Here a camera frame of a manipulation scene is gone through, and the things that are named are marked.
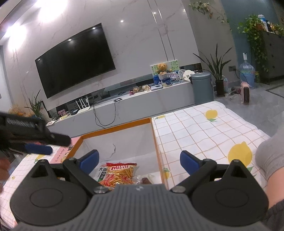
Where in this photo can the tall potted leaf plant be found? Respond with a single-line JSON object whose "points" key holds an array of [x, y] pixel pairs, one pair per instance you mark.
{"points": [[218, 73]]}

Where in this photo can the hanging vine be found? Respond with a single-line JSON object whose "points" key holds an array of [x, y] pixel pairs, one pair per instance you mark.
{"points": [[206, 7]]}

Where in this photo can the green print picture board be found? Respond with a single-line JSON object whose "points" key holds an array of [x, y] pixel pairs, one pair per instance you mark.
{"points": [[175, 65]]}

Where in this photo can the white router with antennas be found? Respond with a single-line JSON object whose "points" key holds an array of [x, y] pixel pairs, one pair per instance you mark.
{"points": [[81, 108]]}

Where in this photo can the grey round trash can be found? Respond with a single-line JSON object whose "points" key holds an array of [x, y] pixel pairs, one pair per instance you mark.
{"points": [[202, 88]]}

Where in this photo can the grey drawer cabinet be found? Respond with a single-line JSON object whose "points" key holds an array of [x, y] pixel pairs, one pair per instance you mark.
{"points": [[275, 57]]}

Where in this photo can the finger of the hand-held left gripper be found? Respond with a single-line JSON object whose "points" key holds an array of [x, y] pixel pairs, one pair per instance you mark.
{"points": [[57, 138], [37, 149]]}

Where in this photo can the white box with orange rim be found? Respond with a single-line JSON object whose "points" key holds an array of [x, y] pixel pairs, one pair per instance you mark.
{"points": [[133, 142]]}

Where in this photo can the person's left hand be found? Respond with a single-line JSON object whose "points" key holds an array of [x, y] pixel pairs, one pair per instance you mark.
{"points": [[3, 171]]}

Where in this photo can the small grey scale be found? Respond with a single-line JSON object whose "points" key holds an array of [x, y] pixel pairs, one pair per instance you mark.
{"points": [[157, 88]]}

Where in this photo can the pink printed box lid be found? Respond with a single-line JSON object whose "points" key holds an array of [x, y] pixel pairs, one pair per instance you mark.
{"points": [[64, 148]]}

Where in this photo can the bottles on cabinet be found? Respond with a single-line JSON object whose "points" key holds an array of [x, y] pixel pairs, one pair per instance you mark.
{"points": [[264, 22]]}

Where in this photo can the lemon print checked tablecloth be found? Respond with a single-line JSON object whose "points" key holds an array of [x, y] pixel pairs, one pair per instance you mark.
{"points": [[199, 133]]}

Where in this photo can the black curved television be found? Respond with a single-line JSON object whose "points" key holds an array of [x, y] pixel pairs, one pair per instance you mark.
{"points": [[75, 60]]}

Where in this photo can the white blue round tub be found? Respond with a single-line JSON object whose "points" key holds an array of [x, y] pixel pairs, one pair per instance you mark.
{"points": [[166, 81]]}

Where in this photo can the pile of snacks on console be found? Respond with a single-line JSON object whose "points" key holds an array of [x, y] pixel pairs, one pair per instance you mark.
{"points": [[141, 88]]}

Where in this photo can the white green snack packet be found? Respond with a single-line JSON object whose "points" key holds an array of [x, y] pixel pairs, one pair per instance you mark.
{"points": [[102, 174]]}

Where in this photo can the blue water jug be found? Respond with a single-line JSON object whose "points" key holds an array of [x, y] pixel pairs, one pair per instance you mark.
{"points": [[246, 73]]}

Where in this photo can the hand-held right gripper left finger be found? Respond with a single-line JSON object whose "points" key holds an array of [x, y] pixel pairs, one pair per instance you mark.
{"points": [[89, 161]]}

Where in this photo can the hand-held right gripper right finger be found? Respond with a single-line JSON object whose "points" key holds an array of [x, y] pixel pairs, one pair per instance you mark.
{"points": [[188, 162]]}

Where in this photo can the small green leaf plant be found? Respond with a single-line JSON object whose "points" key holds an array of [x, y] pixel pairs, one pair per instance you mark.
{"points": [[36, 108]]}

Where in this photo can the red packet of stick snacks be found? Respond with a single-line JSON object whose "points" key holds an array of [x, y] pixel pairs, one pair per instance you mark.
{"points": [[119, 175]]}

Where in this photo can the dried orange flowers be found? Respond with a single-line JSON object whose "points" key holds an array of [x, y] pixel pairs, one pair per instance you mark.
{"points": [[16, 111]]}

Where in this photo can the trailing green pothos plant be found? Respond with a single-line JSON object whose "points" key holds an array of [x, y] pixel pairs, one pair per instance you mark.
{"points": [[253, 35]]}

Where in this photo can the brown teddy bear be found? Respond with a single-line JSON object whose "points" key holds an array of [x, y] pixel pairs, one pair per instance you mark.
{"points": [[163, 68]]}

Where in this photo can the grey television console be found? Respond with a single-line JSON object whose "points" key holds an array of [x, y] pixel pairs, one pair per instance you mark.
{"points": [[144, 104]]}

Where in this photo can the pink space heater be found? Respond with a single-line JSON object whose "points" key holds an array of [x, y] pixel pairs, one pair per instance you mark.
{"points": [[245, 93]]}

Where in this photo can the clear packet with brown snack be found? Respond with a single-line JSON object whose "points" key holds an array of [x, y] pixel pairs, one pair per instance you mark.
{"points": [[145, 180]]}

